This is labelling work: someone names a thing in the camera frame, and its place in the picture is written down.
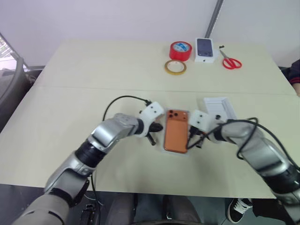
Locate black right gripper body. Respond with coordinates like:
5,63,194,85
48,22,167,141
192,127,208,142

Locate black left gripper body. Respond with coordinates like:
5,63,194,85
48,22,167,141
144,122,157,138

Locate orange smartphone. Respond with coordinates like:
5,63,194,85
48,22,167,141
163,108,190,154

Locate white phone box lid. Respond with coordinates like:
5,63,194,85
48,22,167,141
202,96,238,123

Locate white box with phone picture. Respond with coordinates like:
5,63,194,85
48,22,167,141
194,37,218,64

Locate yellow tape roll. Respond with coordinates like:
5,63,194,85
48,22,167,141
164,59,188,76

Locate black white sneaker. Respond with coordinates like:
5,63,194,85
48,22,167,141
227,197,254,224

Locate red tape roll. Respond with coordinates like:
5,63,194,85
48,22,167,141
169,41,194,62

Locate black floor device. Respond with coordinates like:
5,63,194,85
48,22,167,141
80,203,97,225

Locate person in dark clothes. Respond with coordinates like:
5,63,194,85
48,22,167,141
278,58,300,97

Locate grey metal pole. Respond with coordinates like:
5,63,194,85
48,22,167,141
204,0,225,38

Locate grey black chair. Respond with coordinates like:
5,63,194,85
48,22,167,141
0,32,45,133

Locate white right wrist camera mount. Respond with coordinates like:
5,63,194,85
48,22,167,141
188,109,218,132

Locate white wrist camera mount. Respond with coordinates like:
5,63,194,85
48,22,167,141
188,109,218,132
137,101,165,138

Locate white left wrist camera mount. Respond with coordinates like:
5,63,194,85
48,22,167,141
137,101,165,138

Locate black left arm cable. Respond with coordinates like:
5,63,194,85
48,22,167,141
103,95,152,123

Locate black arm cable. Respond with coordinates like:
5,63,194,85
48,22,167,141
103,95,152,123
186,117,300,170

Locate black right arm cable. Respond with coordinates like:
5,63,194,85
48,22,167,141
186,117,300,170

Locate thin black hanging cable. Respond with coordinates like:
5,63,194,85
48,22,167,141
90,172,100,213

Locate red handled scissors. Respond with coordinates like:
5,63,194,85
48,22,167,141
218,45,242,70

